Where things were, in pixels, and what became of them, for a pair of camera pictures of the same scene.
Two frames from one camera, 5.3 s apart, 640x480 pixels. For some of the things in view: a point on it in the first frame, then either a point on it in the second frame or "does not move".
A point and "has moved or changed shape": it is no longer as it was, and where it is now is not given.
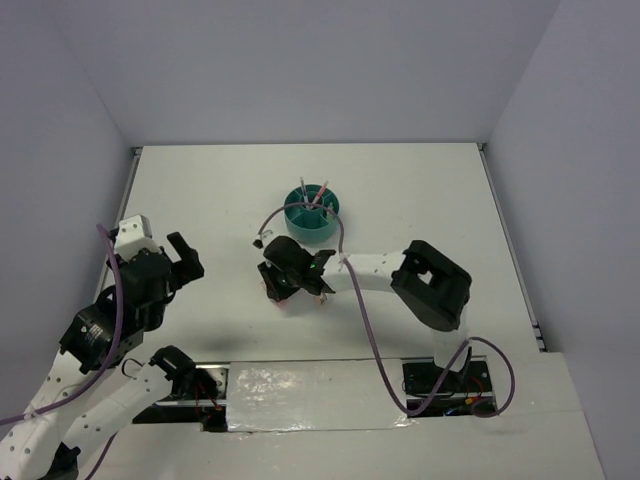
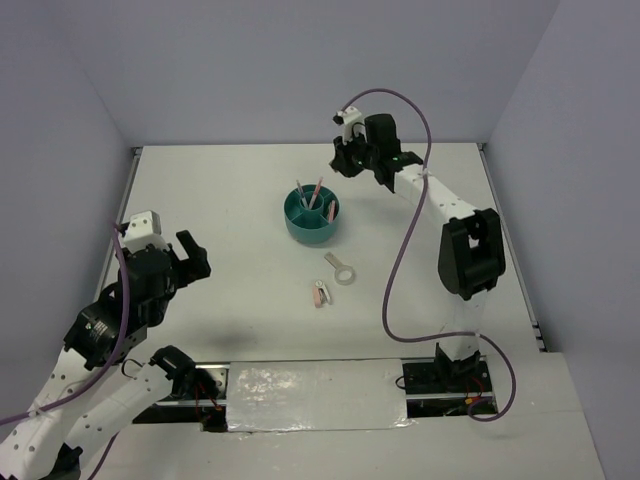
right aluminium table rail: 513,247 does not move
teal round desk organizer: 308,223 does not move
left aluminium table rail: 119,213 does not move
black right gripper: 268,269 → 342,160
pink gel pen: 317,197 has moved or changed shape
